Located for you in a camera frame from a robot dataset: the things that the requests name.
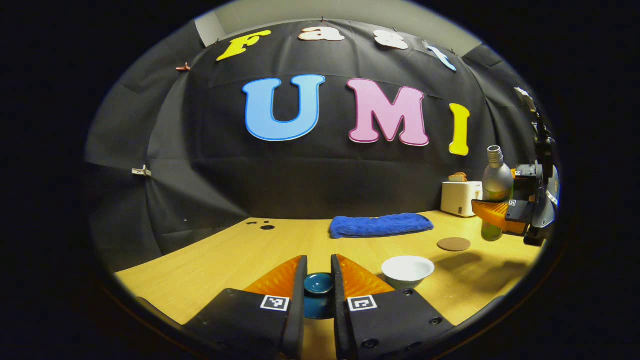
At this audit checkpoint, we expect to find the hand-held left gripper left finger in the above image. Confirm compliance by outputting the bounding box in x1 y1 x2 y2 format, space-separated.
182 255 308 358

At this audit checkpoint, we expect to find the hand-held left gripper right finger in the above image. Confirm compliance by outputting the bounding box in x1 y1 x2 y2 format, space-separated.
330 254 456 360

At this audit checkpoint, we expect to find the teal teacup lid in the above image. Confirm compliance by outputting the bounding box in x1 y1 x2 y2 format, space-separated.
303 272 336 320

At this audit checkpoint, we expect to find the silver green label water bottle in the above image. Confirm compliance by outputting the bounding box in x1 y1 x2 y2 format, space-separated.
481 145 514 242

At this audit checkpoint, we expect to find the brown round coaster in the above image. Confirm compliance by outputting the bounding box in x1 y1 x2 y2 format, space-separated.
437 237 472 252

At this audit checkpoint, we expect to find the white teacup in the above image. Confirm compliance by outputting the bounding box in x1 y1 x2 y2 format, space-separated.
381 255 436 290

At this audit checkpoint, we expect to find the white toaster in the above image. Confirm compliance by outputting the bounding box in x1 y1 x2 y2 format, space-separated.
440 181 484 218

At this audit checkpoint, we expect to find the blue towel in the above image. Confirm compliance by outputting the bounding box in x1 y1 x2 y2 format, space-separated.
329 213 435 239

